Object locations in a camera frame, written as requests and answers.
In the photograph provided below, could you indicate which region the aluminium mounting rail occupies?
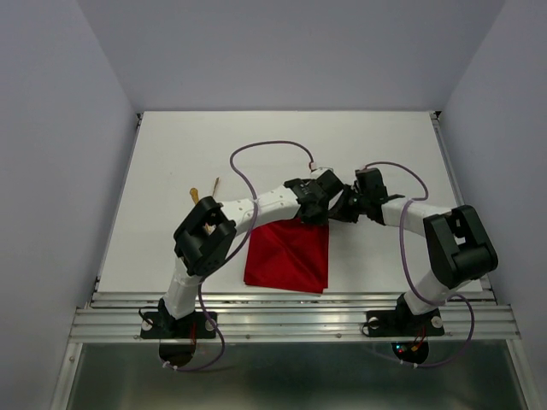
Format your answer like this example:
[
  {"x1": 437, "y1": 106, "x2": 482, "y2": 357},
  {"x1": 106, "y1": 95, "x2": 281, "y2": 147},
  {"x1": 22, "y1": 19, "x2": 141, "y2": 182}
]
[{"x1": 69, "y1": 291, "x2": 521, "y2": 343}]

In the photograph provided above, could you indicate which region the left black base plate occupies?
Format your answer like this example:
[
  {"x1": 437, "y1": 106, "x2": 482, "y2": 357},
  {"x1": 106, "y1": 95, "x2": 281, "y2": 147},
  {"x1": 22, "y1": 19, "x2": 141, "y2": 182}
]
[{"x1": 139, "y1": 311, "x2": 216, "y2": 340}]

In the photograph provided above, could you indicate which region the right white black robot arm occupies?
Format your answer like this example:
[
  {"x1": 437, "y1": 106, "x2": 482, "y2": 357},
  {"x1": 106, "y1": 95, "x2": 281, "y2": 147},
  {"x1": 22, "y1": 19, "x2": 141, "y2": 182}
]
[{"x1": 329, "y1": 167, "x2": 498, "y2": 337}]

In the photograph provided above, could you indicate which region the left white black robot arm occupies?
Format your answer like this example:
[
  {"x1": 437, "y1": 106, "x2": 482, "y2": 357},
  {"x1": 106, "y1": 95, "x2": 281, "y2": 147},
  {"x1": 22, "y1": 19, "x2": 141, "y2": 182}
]
[{"x1": 150, "y1": 169, "x2": 344, "y2": 337}]

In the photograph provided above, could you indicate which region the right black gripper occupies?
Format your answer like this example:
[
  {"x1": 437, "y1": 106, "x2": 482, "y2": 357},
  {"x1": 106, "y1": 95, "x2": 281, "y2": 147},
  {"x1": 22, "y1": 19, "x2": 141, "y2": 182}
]
[{"x1": 326, "y1": 184, "x2": 368, "y2": 223}]

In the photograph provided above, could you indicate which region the gold knife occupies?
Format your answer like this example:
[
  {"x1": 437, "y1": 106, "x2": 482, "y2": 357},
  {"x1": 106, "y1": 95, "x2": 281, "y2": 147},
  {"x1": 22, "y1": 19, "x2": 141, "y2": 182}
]
[{"x1": 189, "y1": 187, "x2": 200, "y2": 205}]

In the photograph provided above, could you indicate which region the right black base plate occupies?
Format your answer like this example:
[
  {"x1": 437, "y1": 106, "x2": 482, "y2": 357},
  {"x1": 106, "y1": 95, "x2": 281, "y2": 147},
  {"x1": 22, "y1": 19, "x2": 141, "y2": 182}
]
[{"x1": 365, "y1": 309, "x2": 445, "y2": 338}]

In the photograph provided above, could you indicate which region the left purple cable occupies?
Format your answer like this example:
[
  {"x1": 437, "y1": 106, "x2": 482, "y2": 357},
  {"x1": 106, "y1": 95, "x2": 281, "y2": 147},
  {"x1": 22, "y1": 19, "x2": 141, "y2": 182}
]
[{"x1": 163, "y1": 140, "x2": 317, "y2": 372}]

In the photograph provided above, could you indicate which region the red cloth napkin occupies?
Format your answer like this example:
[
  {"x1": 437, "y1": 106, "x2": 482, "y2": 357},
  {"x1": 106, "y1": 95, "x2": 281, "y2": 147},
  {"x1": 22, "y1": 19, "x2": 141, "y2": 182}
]
[{"x1": 244, "y1": 219, "x2": 330, "y2": 294}]

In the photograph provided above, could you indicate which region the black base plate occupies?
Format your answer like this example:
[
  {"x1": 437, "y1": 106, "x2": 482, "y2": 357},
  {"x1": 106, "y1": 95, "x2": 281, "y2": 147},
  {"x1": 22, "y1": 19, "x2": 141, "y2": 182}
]
[
  {"x1": 139, "y1": 311, "x2": 216, "y2": 340},
  {"x1": 365, "y1": 309, "x2": 445, "y2": 338}
]

